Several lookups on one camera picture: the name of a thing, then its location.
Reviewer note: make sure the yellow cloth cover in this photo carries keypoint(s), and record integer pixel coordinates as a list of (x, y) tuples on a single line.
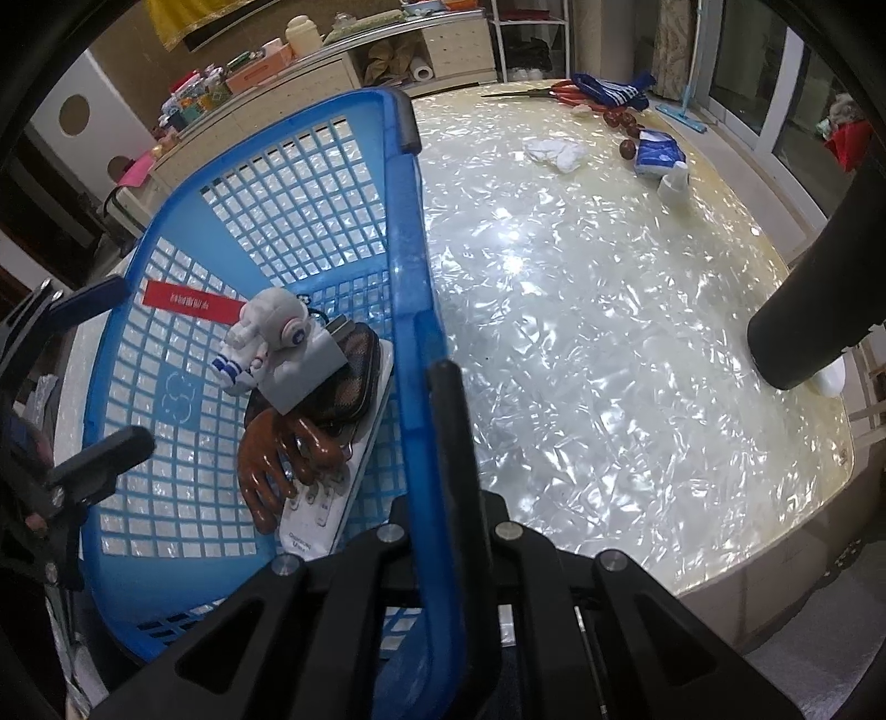
[(173, 17)]

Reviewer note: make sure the blue plastic basket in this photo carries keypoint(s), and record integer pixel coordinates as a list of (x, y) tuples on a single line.
[(408, 277)]

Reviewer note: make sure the white remote control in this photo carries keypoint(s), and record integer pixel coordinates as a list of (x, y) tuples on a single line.
[(311, 519)]

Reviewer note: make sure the white rectangular block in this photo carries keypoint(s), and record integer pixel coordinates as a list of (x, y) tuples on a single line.
[(311, 374)]

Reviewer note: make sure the brown wooden massage comb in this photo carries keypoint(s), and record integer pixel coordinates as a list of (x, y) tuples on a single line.
[(263, 450)]

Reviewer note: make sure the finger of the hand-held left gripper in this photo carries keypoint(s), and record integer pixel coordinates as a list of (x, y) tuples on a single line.
[(111, 457), (97, 294)]

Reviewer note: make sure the dark wooden door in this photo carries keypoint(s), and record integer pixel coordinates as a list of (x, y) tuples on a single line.
[(41, 221)]

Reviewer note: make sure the blue tissue pack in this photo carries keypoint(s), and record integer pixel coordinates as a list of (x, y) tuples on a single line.
[(657, 152)]

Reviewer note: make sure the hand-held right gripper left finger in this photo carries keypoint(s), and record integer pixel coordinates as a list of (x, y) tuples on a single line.
[(374, 554)]

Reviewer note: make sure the white round cap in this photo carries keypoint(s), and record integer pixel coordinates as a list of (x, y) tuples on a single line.
[(830, 379)]

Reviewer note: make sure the white suitcase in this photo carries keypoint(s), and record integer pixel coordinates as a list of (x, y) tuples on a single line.
[(128, 208)]

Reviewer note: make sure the white metal shelf rack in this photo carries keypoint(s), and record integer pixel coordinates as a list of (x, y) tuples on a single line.
[(494, 41)]

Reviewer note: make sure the glass sliding door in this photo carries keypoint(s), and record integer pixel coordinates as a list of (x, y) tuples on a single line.
[(775, 83)]

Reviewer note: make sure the white paper roll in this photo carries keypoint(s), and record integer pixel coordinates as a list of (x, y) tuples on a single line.
[(422, 70)]

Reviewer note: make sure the blue striped cloth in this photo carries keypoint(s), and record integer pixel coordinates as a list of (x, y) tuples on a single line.
[(609, 90)]

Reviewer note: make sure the black cylindrical pole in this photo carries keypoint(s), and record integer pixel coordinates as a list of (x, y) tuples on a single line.
[(817, 298)]

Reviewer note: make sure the pink folded item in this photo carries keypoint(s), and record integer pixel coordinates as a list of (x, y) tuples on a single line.
[(138, 169)]

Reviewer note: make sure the cream tv cabinet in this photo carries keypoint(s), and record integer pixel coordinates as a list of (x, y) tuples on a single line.
[(311, 76)]

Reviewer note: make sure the orange cardboard box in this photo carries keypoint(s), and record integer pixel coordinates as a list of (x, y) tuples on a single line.
[(256, 76)]

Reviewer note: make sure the pair of white shoes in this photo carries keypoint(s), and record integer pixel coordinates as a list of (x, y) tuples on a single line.
[(526, 74)]

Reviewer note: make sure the patterned curtain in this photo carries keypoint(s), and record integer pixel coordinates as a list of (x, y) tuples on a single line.
[(671, 48)]

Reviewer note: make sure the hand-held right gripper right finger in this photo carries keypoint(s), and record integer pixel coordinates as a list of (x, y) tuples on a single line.
[(453, 415)]

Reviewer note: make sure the beige plastic jar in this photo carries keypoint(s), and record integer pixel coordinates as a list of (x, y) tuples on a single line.
[(302, 38)]

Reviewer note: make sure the red cloth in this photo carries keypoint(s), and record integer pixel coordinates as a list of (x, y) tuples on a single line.
[(848, 142)]

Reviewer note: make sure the crumpled white tissue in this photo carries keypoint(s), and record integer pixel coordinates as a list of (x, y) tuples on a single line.
[(554, 149)]

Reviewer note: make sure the cluster of small packets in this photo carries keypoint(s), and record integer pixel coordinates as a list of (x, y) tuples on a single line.
[(194, 97)]

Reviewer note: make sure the green folded cushion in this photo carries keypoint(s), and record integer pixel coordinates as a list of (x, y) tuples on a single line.
[(360, 24)]

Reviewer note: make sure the wooden chair frame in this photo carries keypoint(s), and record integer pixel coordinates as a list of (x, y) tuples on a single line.
[(865, 408)]

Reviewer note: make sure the brown checkered wallet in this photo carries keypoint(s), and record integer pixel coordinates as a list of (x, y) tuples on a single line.
[(353, 388)]

